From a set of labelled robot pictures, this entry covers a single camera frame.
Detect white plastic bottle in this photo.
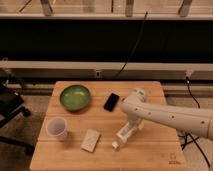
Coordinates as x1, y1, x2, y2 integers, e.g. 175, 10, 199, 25
112, 122, 137, 150

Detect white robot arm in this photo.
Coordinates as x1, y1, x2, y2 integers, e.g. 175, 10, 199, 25
121, 88, 213, 141

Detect green ceramic bowl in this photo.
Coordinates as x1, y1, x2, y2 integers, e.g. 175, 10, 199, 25
59, 85, 91, 111

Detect black smartphone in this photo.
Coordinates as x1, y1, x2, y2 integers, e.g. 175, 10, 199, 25
104, 93, 119, 112

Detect clear plastic cup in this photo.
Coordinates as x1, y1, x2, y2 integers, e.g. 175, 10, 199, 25
46, 117, 68, 141

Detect black office chair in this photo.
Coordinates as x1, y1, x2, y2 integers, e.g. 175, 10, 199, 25
0, 68, 35, 155

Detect black floor cables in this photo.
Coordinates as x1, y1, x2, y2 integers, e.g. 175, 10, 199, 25
179, 77, 213, 171

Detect black hanging cable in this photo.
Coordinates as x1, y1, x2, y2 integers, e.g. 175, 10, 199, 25
113, 10, 149, 80

